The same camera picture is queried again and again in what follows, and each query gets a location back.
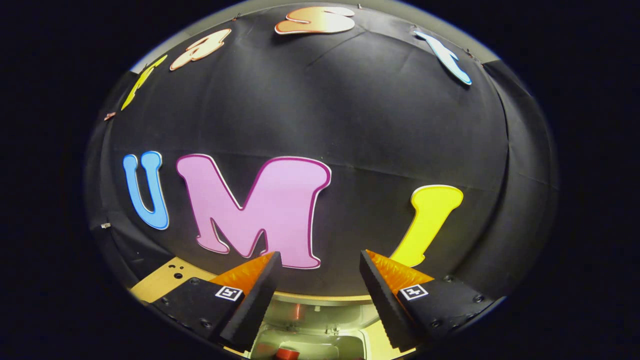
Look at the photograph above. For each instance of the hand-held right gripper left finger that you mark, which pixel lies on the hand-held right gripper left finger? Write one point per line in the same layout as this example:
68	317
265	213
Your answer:
255	300

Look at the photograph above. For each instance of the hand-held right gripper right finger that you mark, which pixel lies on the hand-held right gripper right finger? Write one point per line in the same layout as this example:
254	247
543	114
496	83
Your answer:
380	300

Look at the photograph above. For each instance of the green desktop garbage bin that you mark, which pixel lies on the green desktop garbage bin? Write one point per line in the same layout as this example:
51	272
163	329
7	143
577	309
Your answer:
320	320

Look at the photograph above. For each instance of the orange pop can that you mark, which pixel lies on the orange pop can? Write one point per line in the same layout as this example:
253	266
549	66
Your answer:
287	354

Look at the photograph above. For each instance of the black backdrop cloth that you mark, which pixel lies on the black backdrop cloth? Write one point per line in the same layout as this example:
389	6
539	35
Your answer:
350	110

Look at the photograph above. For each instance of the copper cloth clip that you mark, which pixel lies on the copper cloth clip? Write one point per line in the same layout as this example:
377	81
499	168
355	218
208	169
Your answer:
109	116

